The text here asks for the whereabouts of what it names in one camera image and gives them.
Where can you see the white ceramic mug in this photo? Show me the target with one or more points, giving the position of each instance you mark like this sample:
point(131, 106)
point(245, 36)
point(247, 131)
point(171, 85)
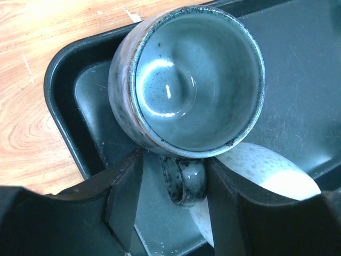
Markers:
point(270, 170)

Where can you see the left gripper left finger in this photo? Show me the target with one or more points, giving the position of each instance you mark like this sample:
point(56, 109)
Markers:
point(94, 217)

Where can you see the grey ceramic mug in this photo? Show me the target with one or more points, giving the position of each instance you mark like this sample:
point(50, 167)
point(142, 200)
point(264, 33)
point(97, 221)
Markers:
point(187, 84)

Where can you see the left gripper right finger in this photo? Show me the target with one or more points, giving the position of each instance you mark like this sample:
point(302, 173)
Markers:
point(247, 219)

